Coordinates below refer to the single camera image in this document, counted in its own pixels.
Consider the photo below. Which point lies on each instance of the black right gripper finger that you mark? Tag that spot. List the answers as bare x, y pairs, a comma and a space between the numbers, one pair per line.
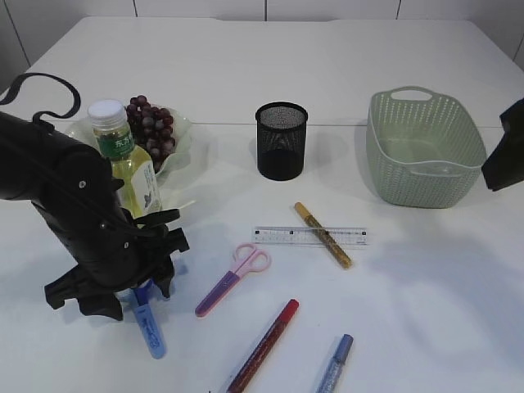
504, 166

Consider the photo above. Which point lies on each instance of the black mesh pen holder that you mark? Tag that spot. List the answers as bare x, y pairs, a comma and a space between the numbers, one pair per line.
280, 140

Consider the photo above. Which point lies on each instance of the clear plastic sheet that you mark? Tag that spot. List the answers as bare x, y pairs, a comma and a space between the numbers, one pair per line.
437, 168

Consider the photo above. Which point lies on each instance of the clear plastic ruler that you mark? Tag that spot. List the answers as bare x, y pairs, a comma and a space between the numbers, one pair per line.
307, 236

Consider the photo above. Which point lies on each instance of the blue glitter pen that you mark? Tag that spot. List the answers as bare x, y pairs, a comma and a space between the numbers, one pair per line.
337, 362

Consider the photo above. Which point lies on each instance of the purple grape bunch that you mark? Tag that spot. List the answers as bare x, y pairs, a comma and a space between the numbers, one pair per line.
152, 128

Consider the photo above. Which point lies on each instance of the red glitter pen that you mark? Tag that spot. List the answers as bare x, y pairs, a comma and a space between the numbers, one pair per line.
266, 344

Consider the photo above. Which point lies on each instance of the green plastic woven basket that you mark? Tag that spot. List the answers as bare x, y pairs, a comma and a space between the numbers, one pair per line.
413, 125

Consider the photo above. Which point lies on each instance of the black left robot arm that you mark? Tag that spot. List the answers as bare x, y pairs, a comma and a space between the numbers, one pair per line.
72, 186

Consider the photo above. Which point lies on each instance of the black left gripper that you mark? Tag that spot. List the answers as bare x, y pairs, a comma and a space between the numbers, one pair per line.
111, 259

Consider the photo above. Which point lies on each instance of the green wavy glass plate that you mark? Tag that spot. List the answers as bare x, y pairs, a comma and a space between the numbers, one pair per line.
82, 130

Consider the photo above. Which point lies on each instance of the pink purple scissors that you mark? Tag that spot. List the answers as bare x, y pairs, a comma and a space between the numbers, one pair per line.
247, 258

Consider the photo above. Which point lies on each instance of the blue scissors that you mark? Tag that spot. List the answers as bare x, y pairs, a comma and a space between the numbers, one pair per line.
137, 299

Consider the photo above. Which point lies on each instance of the gold glitter pen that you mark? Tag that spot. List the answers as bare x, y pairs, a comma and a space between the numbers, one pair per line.
323, 241

